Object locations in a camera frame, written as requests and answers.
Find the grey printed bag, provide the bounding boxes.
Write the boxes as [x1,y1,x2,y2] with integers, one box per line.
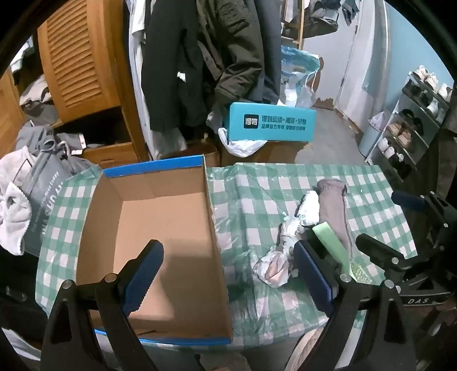
[21,152,77,255]

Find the metal shoe rack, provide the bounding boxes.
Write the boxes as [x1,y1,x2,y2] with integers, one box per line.
[364,71,454,179]

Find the white patterned cloth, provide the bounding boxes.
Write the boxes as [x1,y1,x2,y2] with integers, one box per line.
[252,228,304,288]

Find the grey sock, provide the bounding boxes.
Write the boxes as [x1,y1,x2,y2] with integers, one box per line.
[316,178,354,259]

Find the wooden wardrobe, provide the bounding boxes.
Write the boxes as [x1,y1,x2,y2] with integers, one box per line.
[0,0,151,168]

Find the dark bag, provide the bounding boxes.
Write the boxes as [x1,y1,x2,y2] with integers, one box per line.
[303,0,361,38]

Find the white door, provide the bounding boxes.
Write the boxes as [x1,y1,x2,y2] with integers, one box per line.
[336,3,390,122]

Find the light blue bin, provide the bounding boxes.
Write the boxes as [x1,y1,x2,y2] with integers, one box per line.
[358,110,386,158]

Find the wooden drawer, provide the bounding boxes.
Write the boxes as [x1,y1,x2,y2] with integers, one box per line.
[82,141,138,168]

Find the white towel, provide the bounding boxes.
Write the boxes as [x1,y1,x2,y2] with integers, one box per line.
[0,146,43,255]

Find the grey clothes pile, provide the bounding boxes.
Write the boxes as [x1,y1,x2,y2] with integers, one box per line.
[18,73,59,125]

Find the wooden ladder shelf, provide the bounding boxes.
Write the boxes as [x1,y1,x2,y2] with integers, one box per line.
[280,0,306,51]

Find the blue-edged cardboard box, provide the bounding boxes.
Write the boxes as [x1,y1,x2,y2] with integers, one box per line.
[76,154,233,346]

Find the white plastic bag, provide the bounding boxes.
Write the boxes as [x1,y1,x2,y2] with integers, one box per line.
[218,126,268,158]

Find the rows of shoes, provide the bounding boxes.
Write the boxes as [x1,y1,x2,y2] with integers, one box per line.
[378,66,452,175]

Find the green glitter scrub sponge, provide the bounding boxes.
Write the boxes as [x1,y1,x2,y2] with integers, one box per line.
[312,221,372,285]

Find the white sock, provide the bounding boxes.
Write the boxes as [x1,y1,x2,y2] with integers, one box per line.
[280,190,320,236]

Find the wooden louvered door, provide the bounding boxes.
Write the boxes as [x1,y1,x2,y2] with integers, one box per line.
[0,68,25,143]
[37,0,131,115]

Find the teal shoebox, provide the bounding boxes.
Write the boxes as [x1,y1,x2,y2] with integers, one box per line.
[223,102,317,142]

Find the grey hoodie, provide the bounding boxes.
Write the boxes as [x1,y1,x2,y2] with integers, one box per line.
[16,125,104,172]

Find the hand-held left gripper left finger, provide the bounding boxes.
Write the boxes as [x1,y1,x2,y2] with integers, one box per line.
[42,240,165,371]

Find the dark grey coat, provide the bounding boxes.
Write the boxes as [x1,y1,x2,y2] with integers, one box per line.
[255,0,286,104]

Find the black jacket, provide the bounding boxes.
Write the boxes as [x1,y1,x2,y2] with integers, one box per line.
[141,0,215,134]

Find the open cardboard box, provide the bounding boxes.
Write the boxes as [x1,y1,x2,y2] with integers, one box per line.
[186,143,222,166]

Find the white shirt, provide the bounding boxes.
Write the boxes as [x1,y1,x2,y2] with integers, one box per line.
[123,0,190,161]

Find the olive jacket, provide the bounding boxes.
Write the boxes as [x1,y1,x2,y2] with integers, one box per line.
[196,0,286,108]

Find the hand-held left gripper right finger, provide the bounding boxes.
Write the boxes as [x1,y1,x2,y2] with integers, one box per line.
[286,240,418,371]

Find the green checked plastic tablecloth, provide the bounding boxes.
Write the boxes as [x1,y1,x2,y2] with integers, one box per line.
[36,162,418,357]

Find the blue clear plastic bag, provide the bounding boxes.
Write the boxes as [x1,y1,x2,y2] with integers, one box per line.
[280,45,322,108]

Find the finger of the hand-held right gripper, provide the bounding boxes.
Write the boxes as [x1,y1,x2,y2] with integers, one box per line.
[355,233,415,275]
[391,191,452,229]

